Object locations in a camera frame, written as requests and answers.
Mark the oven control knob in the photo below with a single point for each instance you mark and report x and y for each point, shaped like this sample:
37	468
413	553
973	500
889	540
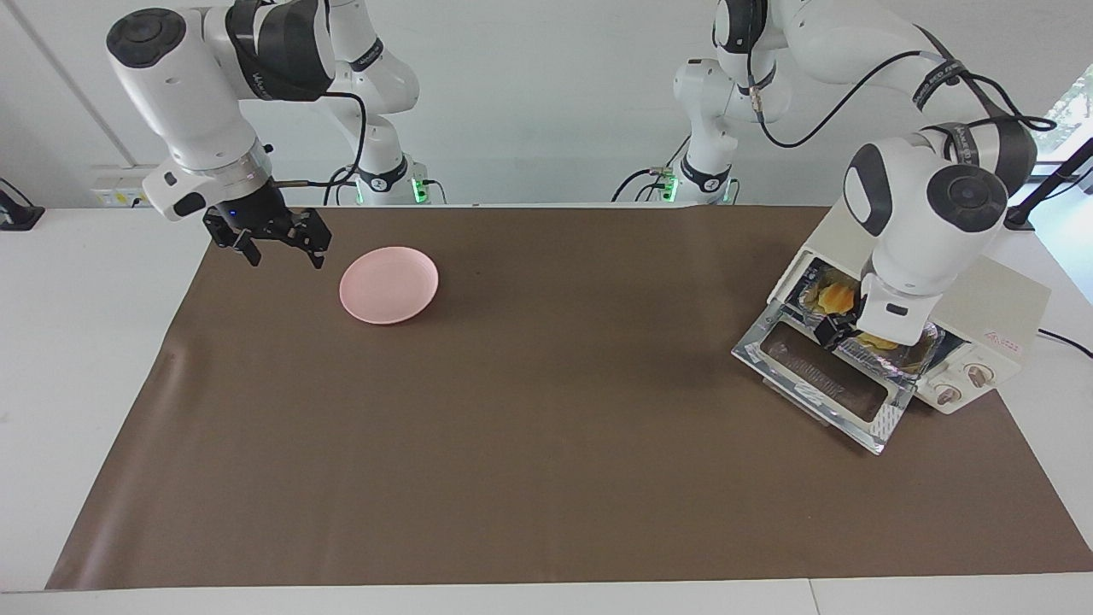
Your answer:
948	395
979	375

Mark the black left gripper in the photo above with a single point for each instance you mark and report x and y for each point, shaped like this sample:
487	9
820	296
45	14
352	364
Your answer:
837	331

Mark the brown table mat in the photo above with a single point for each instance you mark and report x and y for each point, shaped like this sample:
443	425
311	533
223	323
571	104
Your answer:
555	478

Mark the yellow ridged bread loaf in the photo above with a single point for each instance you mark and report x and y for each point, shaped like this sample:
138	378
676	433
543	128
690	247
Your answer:
837	296

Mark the pink round plate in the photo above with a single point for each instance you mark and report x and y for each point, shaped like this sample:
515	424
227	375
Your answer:
388	286

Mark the cream toaster oven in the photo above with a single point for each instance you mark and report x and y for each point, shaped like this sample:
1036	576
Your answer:
999	299

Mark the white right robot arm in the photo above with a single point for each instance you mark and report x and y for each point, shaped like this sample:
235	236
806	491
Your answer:
188	111

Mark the aluminium foil tray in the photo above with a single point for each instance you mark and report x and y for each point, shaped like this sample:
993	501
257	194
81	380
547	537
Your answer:
926	354

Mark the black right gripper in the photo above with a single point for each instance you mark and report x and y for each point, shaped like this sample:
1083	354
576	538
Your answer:
265	218

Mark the window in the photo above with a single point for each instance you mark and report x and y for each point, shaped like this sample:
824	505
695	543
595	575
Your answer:
1072	107

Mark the white wall socket box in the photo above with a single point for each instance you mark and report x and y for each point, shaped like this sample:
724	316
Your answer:
115	196

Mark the glass oven door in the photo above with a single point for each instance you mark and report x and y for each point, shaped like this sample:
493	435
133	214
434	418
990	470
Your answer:
756	350

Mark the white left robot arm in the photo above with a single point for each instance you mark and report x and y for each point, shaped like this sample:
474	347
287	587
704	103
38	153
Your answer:
922	231

